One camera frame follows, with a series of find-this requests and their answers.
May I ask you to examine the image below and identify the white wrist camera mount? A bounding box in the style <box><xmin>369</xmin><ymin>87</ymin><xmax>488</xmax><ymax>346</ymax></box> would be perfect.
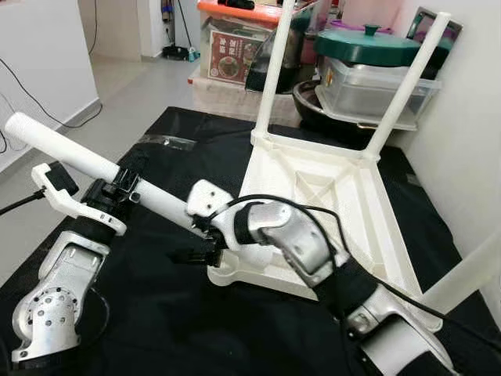
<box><xmin>186</xmin><ymin>179</ymin><xmax>237</xmax><ymax>245</ymax></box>
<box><xmin>31</xmin><ymin>162</ymin><xmax>128</xmax><ymax>236</ymax></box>

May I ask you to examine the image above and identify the beige cloth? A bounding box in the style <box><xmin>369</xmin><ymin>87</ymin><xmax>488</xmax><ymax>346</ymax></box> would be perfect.
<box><xmin>189</xmin><ymin>74</ymin><xmax>303</xmax><ymax>126</ymax></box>

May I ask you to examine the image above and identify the black tablecloth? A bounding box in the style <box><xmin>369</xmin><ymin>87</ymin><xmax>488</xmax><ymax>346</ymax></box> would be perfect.
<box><xmin>0</xmin><ymin>106</ymin><xmax>501</xmax><ymax>376</ymax></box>

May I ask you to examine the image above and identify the dark printed carton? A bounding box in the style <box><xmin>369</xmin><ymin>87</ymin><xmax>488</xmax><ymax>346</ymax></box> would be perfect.
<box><xmin>407</xmin><ymin>8</ymin><xmax>464</xmax><ymax>79</ymax></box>

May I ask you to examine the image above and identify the black wok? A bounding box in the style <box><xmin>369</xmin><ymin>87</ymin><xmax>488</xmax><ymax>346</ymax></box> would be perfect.
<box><xmin>294</xmin><ymin>78</ymin><xmax>417</xmax><ymax>146</ymax></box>

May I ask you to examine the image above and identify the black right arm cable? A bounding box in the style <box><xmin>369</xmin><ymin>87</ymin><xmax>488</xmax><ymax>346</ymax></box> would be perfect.
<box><xmin>205</xmin><ymin>193</ymin><xmax>501</xmax><ymax>376</ymax></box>

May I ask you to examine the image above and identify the glossy black bag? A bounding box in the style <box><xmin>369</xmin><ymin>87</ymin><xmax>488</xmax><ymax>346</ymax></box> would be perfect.
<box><xmin>247</xmin><ymin>6</ymin><xmax>314</xmax><ymax>93</ymax></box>

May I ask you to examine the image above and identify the green pot lid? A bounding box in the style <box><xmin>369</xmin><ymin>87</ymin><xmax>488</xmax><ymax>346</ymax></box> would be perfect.
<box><xmin>315</xmin><ymin>25</ymin><xmax>425</xmax><ymax>68</ymax></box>

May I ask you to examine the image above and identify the floor mop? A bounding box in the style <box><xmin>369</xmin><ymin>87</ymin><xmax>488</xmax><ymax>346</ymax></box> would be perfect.
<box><xmin>160</xmin><ymin>0</ymin><xmax>201</xmax><ymax>63</ymax></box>

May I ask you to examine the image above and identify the clear plastic container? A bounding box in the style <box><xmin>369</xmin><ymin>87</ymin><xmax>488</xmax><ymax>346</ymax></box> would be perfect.
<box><xmin>317</xmin><ymin>59</ymin><xmax>444</xmax><ymax>131</ymax></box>

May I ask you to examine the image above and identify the clear tape strip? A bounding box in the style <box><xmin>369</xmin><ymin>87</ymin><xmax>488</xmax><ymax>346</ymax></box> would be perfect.
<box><xmin>137</xmin><ymin>135</ymin><xmax>196</xmax><ymax>150</ymax></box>

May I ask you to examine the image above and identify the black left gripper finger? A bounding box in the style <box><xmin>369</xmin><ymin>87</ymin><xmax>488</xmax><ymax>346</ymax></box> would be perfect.
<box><xmin>117</xmin><ymin>149</ymin><xmax>151</xmax><ymax>189</ymax></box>

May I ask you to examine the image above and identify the black wall cable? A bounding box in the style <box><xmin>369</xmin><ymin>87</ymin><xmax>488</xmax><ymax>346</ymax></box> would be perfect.
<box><xmin>0</xmin><ymin>55</ymin><xmax>104</xmax><ymax>131</ymax></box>

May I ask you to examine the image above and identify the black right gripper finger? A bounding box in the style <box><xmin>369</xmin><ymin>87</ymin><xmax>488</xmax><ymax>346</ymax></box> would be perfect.
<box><xmin>168</xmin><ymin>246</ymin><xmax>214</xmax><ymax>265</ymax></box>

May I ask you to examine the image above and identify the small black object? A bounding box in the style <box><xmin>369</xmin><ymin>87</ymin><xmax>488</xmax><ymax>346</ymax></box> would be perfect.
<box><xmin>218</xmin><ymin>0</ymin><xmax>256</xmax><ymax>11</ymax></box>

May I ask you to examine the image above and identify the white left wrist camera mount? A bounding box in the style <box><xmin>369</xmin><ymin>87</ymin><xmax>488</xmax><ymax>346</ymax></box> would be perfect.
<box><xmin>31</xmin><ymin>162</ymin><xmax>128</xmax><ymax>236</ymax></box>

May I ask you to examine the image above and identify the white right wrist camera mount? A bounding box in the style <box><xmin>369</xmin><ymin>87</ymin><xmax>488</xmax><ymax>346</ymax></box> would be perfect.
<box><xmin>186</xmin><ymin>179</ymin><xmax>237</xmax><ymax>245</ymax></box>

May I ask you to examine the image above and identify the white plastic table top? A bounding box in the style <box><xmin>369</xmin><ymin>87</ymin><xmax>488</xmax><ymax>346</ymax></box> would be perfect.
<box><xmin>207</xmin><ymin>129</ymin><xmax>444</xmax><ymax>334</ymax></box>

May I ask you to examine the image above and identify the pink storage box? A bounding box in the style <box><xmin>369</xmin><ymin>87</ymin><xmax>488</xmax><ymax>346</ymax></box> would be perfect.
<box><xmin>344</xmin><ymin>0</ymin><xmax>409</xmax><ymax>31</ymax></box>

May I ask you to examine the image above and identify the clear box with orange lid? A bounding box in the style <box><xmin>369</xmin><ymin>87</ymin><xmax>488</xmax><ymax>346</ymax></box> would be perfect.
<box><xmin>196</xmin><ymin>0</ymin><xmax>284</xmax><ymax>85</ymax></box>

